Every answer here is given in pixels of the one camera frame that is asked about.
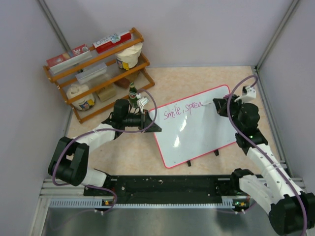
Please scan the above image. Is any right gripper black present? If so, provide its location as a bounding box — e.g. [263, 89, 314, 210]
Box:
[214, 94, 245, 132]

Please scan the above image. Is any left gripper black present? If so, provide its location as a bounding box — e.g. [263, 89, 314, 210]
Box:
[123, 110, 161, 133]

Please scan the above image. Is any marker pen with magenta cap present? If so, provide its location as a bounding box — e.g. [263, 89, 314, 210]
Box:
[201, 94, 230, 106]

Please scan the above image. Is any whiteboard with pink frame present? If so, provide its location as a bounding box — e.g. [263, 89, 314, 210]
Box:
[149, 85, 236, 168]

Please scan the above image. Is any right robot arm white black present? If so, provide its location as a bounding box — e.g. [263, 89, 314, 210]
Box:
[213, 95, 315, 236]

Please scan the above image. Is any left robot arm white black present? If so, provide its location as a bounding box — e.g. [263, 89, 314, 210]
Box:
[48, 99, 162, 195]

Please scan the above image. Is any green glass bottle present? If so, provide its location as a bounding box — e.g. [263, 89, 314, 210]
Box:
[128, 82, 138, 108]

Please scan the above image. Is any brown cardboard packet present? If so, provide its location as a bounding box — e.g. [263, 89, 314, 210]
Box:
[96, 85, 117, 102]

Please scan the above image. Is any white paper bag upper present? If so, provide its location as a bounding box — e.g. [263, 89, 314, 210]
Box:
[116, 43, 143, 70]

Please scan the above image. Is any clear plastic box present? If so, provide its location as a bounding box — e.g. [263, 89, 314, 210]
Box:
[75, 62, 107, 84]

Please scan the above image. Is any orange wooden shelf rack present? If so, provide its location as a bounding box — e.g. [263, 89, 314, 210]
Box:
[43, 28, 155, 123]

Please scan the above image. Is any red white long box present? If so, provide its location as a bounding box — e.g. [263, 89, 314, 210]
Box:
[93, 30, 131, 54]

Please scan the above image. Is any red silver foil box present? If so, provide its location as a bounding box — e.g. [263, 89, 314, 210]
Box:
[46, 44, 92, 74]

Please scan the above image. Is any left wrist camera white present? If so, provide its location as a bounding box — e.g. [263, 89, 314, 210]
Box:
[136, 93, 149, 110]

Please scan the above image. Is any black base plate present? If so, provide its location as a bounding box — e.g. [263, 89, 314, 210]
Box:
[83, 175, 247, 204]

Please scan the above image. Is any grey cable duct rail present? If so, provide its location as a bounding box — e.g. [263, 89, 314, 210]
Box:
[49, 199, 235, 209]

